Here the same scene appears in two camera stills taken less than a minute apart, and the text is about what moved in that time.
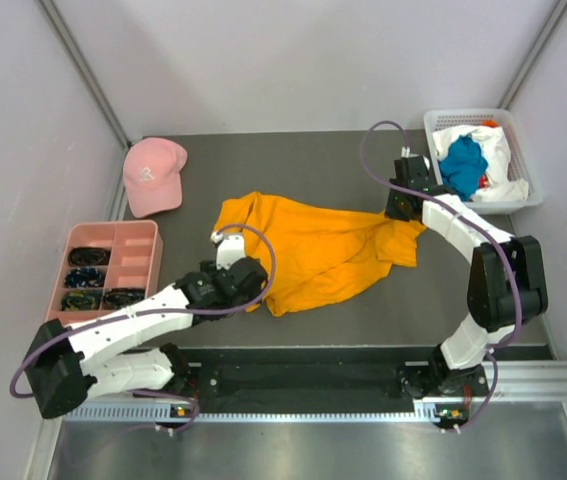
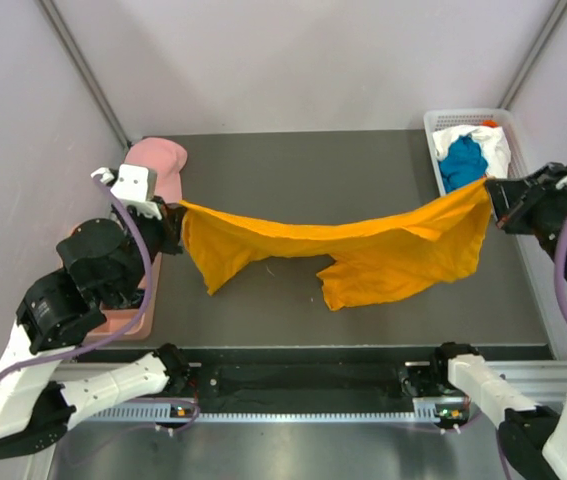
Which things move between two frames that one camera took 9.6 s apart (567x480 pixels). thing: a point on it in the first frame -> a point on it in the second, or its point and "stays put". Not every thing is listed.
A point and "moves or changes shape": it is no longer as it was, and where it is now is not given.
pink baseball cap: (152, 176) stays put
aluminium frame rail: (511, 386) stays put
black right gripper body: (395, 208) -> (540, 206)
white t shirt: (494, 145) stays put
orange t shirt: (315, 253) moves or changes shape
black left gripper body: (210, 269) -> (163, 235)
